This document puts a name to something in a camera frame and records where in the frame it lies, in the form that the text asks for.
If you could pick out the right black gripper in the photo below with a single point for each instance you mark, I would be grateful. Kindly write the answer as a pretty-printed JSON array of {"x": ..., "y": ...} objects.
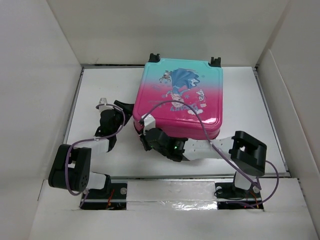
[{"x": 142, "y": 138}]

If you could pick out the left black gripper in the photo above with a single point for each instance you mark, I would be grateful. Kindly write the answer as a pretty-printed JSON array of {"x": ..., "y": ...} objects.
[{"x": 128, "y": 109}]

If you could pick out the pink and teal kids suitcase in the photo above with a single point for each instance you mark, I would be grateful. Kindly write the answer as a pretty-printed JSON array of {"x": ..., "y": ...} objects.
[{"x": 184, "y": 96}]

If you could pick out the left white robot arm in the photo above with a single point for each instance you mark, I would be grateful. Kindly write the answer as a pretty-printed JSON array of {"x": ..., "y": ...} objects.
[{"x": 71, "y": 169}]

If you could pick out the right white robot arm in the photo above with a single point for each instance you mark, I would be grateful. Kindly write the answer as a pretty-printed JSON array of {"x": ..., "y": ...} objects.
[{"x": 243, "y": 152}]

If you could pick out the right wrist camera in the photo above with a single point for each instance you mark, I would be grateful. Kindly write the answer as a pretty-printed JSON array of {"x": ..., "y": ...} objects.
[{"x": 148, "y": 122}]

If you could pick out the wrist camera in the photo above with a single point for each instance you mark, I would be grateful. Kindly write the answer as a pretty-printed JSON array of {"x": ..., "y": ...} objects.
[
  {"x": 102, "y": 105},
  {"x": 148, "y": 122}
]

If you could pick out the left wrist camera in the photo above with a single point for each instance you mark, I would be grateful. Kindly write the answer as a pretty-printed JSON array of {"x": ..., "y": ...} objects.
[{"x": 102, "y": 105}]

